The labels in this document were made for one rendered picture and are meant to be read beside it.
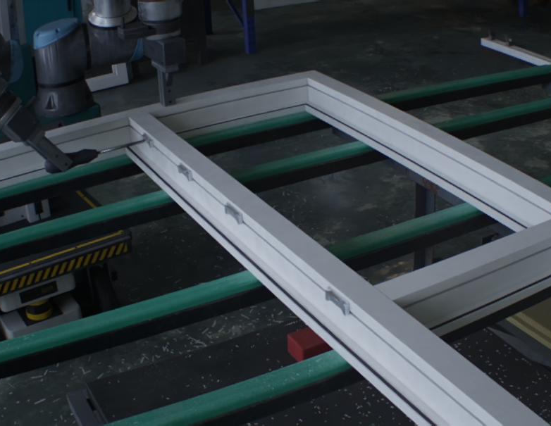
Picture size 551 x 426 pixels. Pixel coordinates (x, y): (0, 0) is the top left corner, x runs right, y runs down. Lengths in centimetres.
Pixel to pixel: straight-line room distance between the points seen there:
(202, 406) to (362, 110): 88
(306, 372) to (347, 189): 256
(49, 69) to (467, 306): 165
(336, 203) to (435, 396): 253
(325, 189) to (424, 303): 251
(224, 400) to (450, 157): 69
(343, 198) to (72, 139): 194
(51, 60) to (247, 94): 82
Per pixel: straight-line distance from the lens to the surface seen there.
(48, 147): 153
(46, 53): 247
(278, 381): 102
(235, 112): 182
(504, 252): 116
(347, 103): 175
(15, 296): 254
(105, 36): 246
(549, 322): 156
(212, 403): 100
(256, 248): 126
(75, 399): 154
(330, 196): 349
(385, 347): 100
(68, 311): 263
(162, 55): 168
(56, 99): 249
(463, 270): 111
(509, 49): 254
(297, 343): 150
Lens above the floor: 149
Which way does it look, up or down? 27 degrees down
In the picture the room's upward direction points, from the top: 4 degrees counter-clockwise
